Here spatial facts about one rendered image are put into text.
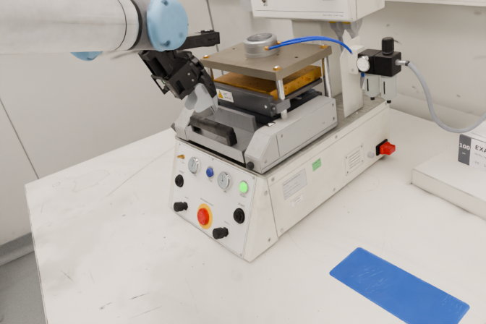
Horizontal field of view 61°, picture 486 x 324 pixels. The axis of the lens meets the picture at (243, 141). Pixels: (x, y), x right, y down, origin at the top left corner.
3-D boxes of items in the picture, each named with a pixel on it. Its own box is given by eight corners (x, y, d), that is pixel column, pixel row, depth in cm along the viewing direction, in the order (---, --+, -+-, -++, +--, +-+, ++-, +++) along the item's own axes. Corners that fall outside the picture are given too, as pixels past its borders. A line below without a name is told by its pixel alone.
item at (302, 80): (264, 71, 114) (258, 37, 110) (327, 83, 98) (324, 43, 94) (215, 94, 105) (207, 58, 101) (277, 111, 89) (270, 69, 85)
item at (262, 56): (273, 62, 120) (266, 16, 114) (365, 76, 98) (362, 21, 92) (207, 92, 107) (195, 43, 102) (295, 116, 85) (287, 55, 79)
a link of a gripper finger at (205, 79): (202, 96, 90) (182, 65, 85) (208, 91, 91) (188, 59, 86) (215, 100, 87) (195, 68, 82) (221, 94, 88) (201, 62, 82)
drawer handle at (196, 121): (198, 128, 101) (194, 113, 99) (238, 143, 90) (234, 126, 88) (192, 131, 100) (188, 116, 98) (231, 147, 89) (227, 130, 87)
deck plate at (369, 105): (293, 79, 133) (293, 76, 133) (391, 97, 108) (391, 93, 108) (175, 139, 109) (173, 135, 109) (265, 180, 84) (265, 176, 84)
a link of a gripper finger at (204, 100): (201, 125, 92) (179, 94, 86) (218, 107, 94) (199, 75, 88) (209, 128, 90) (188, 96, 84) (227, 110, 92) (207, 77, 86)
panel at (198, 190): (171, 208, 111) (179, 140, 107) (243, 258, 89) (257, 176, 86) (164, 209, 110) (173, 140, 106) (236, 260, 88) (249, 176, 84)
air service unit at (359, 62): (357, 92, 102) (354, 32, 95) (413, 103, 91) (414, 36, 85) (344, 100, 99) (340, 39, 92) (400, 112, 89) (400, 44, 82)
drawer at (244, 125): (270, 97, 120) (266, 72, 116) (332, 113, 104) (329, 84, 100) (187, 141, 104) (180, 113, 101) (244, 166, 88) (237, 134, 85)
